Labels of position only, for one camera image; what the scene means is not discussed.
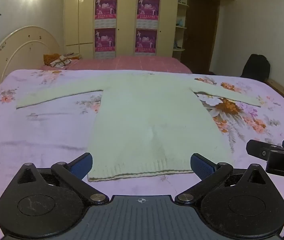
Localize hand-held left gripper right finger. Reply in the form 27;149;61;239
174;153;272;207

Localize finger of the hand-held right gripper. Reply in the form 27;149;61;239
246;139;284;161

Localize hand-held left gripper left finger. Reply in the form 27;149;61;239
14;152;110;205

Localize pale knit sweater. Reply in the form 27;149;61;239
15;73;262;182

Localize lavender floral bedsheet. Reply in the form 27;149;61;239
0;69;284;240

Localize black backpack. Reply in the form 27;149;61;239
240;54;271;82

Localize orange cloth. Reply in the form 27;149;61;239
43;53;60;66

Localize pink bedsheet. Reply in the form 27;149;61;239
39;56;193;74

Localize brown wooden door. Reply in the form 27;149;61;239
180;0;220;73

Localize cream arched headboard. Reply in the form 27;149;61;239
0;25;61;67
0;40;46;100

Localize cream corner shelf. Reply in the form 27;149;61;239
173;0;190;53

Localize cream wardrobe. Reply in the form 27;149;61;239
64;0;180;60

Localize pink wall poster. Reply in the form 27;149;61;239
136;0;160;28
94;28;116;53
94;0;118;28
135;29;157;54

